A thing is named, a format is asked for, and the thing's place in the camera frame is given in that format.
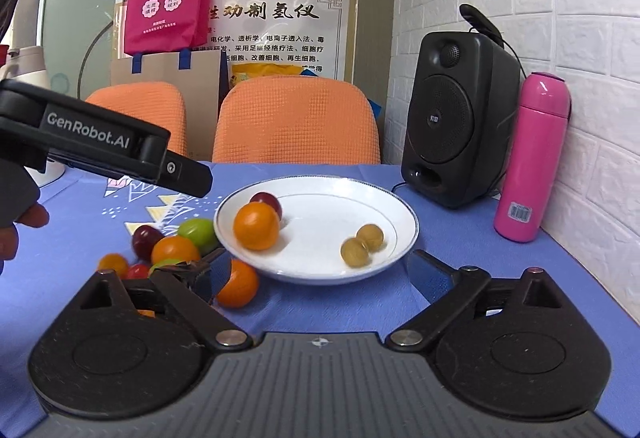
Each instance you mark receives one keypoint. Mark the dark red plum on table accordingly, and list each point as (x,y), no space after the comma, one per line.
(143,241)

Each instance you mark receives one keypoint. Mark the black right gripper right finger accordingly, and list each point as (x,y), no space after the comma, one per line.
(450,293)

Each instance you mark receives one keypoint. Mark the white ceramic plate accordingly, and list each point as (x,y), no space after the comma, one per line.
(319,214)

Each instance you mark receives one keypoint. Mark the large orange in plate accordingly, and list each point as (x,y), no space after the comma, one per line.
(256,226)

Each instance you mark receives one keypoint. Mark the small red tomato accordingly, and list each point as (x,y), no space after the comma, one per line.
(139,271)

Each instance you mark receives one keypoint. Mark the brown paper bag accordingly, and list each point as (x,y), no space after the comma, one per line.
(201,77)

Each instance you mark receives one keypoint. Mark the orange chair right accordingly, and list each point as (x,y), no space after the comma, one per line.
(296,120)

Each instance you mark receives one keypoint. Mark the white poster with chinese text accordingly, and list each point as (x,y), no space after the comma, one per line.
(318,35)

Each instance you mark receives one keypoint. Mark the orange tangerine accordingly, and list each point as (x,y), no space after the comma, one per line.
(174,247)

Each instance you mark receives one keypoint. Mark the pink thermos bottle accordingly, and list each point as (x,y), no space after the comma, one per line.
(540,129)

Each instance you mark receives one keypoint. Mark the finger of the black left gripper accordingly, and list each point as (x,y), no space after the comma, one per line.
(180,174)

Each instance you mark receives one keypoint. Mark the green lime fruit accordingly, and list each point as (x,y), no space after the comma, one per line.
(201,233)

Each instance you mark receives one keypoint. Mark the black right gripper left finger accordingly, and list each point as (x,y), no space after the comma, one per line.
(188,289)

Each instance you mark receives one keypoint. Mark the orange chair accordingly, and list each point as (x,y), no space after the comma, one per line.
(156,102)
(296,120)

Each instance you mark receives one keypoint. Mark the black speaker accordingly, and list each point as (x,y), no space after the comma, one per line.
(460,118)

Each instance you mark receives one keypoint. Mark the small orange kumquat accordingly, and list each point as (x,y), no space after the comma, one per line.
(116,263)

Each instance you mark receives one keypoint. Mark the orange chair left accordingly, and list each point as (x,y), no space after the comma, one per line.
(156,102)

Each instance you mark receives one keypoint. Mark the yellow-green grape back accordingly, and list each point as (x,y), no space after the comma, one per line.
(372,236)

